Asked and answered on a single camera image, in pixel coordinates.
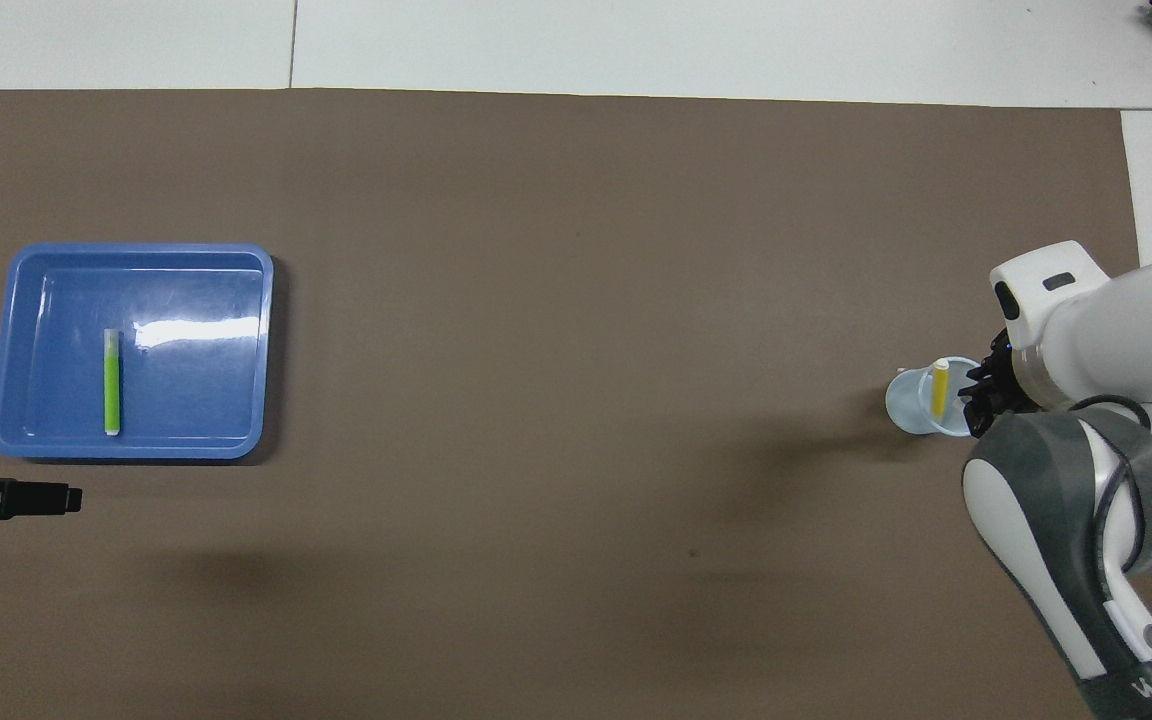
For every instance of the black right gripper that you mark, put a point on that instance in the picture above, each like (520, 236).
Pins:
(1008, 380)

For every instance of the green marker pen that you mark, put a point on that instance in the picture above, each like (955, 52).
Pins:
(112, 390)

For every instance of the yellow marker pen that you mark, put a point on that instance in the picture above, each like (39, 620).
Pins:
(940, 392)

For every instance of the blue plastic tray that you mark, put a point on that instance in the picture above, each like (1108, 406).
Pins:
(196, 400)

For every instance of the brown table mat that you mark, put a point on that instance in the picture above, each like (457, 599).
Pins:
(576, 300)

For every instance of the translucent plastic cup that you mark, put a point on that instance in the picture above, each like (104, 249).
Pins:
(908, 405)

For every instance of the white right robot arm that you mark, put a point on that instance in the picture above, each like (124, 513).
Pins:
(1116, 330)

